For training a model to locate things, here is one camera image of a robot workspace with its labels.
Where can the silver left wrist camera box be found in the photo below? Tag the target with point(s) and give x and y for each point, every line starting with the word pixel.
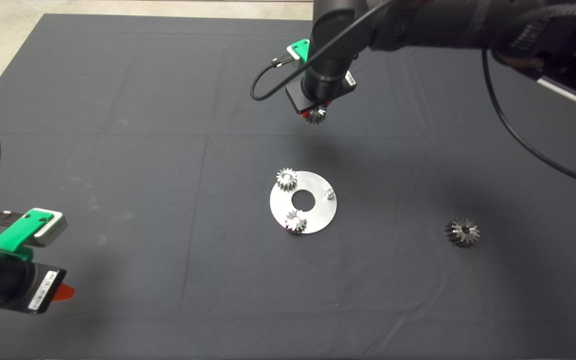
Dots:
pixel 54 235

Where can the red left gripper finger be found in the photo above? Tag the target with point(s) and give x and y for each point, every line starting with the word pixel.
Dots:
pixel 64 293

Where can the green left camera mount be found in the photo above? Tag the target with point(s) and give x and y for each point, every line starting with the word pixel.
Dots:
pixel 18 234

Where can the large steel gear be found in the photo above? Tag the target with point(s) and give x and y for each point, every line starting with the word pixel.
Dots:
pixel 455 235

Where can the small dark steel gear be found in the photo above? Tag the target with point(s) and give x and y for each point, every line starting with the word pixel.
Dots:
pixel 318 117

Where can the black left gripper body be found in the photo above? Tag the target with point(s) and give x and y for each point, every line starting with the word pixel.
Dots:
pixel 43 292

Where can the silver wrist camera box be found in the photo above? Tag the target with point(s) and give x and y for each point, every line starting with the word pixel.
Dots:
pixel 293 59
pixel 54 235

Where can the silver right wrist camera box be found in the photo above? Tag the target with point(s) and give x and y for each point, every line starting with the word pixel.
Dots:
pixel 293 59

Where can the green right camera mount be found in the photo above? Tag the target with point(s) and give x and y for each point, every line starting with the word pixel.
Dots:
pixel 300 48

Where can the small shiny steel gear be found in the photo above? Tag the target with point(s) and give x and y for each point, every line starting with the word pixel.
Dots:
pixel 286 179
pixel 296 222

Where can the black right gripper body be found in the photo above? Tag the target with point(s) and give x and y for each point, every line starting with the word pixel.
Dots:
pixel 295 100

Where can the dark grey table cloth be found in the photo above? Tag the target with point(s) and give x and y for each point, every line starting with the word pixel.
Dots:
pixel 168 150

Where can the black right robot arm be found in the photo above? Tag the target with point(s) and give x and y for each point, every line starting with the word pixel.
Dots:
pixel 338 30

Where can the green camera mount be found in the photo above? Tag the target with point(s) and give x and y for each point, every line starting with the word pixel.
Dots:
pixel 300 48
pixel 18 234

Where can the round metal plate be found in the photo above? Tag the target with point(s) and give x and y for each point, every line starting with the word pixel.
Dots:
pixel 318 215

